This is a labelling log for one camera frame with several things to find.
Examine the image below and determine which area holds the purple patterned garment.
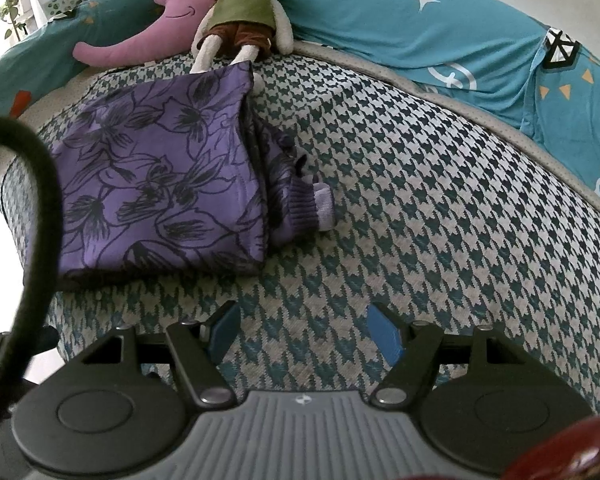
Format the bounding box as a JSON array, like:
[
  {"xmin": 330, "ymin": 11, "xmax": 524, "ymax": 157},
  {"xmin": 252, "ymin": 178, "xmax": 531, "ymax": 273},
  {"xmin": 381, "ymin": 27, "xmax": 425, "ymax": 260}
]
[{"xmin": 54, "ymin": 63, "xmax": 336, "ymax": 289}]

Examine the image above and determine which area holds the blue white houndstooth mat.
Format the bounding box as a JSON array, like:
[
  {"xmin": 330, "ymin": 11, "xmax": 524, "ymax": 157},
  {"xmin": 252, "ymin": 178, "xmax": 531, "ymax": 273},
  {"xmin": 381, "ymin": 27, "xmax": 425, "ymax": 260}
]
[{"xmin": 0, "ymin": 41, "xmax": 600, "ymax": 416}]

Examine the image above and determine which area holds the pink moon plush toy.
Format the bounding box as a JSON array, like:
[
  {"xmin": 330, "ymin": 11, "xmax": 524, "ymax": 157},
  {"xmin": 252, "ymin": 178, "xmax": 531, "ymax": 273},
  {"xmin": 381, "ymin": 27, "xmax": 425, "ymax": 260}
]
[{"xmin": 72, "ymin": 0, "xmax": 214, "ymax": 68}]

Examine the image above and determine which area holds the beige bunny plush toy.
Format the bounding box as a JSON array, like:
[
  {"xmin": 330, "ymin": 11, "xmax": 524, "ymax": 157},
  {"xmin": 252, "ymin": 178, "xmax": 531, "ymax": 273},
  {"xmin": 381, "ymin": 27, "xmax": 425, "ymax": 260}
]
[{"xmin": 190, "ymin": 0, "xmax": 294, "ymax": 74}]

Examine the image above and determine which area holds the blue cartoon print bedsheet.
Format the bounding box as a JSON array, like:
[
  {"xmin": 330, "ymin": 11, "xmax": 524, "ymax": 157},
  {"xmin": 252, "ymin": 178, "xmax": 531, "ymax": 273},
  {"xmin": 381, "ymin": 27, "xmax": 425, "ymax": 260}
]
[{"xmin": 0, "ymin": 0, "xmax": 600, "ymax": 198}]

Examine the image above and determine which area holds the green potted plant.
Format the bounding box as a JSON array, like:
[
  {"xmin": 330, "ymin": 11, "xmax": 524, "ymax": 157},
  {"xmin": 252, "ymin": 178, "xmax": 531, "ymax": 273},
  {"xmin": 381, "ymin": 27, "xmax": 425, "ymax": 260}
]
[{"xmin": 0, "ymin": 0, "xmax": 31, "ymax": 42}]

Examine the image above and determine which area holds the black braided cable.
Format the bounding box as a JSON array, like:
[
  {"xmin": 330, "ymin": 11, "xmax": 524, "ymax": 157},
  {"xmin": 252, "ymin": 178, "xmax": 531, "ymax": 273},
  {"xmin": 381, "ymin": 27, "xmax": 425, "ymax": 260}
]
[{"xmin": 0, "ymin": 116, "xmax": 64, "ymax": 449}]

